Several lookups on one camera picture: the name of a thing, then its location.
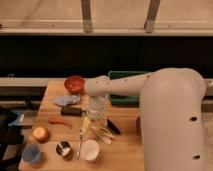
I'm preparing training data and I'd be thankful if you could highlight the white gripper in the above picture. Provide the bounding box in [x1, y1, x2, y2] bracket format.
[81, 96, 105, 135]

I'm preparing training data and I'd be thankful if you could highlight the peeled banana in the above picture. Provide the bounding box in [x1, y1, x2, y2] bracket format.
[91, 126, 114, 145]

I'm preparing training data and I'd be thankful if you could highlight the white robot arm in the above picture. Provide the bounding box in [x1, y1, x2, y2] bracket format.
[84, 68, 206, 171]

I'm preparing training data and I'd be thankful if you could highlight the green plastic tray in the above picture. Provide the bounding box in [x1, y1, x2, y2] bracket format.
[108, 71, 146, 106]

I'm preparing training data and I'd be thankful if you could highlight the black rectangular block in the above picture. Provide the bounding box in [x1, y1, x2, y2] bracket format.
[61, 106, 82, 116]

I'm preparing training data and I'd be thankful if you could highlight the white cup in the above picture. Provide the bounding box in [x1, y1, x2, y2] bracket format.
[81, 140, 100, 162]

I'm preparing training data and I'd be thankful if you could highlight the crumpled light blue cloth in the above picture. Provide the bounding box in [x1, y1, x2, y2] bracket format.
[54, 95, 81, 107]

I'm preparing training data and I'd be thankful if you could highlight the orange carrot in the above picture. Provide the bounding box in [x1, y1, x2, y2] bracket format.
[48, 118, 72, 129]

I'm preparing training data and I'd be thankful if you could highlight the small metal cup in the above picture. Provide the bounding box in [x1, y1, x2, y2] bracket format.
[56, 141, 71, 158]

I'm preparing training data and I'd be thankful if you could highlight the orange bowl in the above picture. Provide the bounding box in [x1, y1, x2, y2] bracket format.
[64, 75, 85, 94]

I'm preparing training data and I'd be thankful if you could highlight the red yellow apple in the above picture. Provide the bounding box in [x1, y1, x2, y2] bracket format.
[32, 126, 49, 143]

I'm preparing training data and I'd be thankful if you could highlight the purple bowl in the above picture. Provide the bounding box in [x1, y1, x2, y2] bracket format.
[136, 116, 141, 135]

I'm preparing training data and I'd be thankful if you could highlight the blue plastic cup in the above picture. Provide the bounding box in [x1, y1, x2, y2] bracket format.
[22, 144, 41, 164]

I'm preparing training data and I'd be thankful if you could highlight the black handled peeler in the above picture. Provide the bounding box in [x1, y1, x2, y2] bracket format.
[100, 116, 121, 135]

